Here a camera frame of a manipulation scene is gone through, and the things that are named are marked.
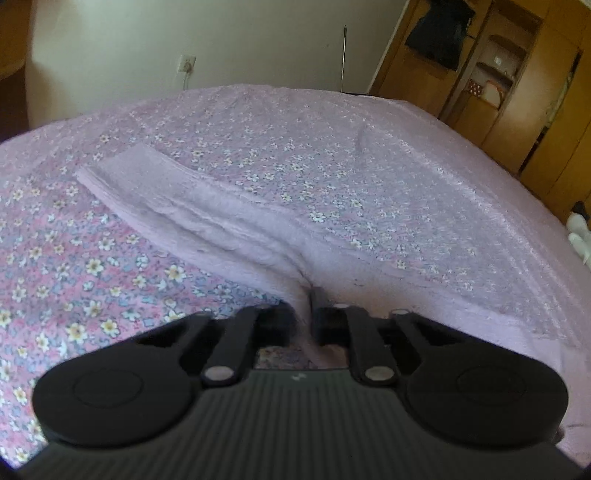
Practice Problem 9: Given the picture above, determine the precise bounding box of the dark hanging jacket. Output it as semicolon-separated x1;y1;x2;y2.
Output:
405;0;476;71

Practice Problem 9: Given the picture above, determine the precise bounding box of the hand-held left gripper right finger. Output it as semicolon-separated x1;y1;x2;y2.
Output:
309;286;463;387

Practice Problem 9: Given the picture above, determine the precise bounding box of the purple fuzzy sweater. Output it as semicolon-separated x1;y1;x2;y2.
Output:
76;144;575;365

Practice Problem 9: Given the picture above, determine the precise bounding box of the white plush toy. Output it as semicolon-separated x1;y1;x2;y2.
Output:
565;200;591;267

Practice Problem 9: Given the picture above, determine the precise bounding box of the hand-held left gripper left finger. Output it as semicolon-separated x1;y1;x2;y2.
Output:
136;304;299;387

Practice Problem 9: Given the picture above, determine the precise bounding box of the wooden cabinet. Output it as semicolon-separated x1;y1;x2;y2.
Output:
0;0;43;80

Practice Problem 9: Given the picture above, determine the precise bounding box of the wooden wardrobe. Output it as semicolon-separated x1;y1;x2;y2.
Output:
369;0;591;223

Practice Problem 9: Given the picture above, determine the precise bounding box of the pink floral bed sheet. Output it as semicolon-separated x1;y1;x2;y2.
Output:
0;83;591;468

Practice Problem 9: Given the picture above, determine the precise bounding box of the thin metal rod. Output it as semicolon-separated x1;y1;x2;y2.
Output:
339;25;348;93

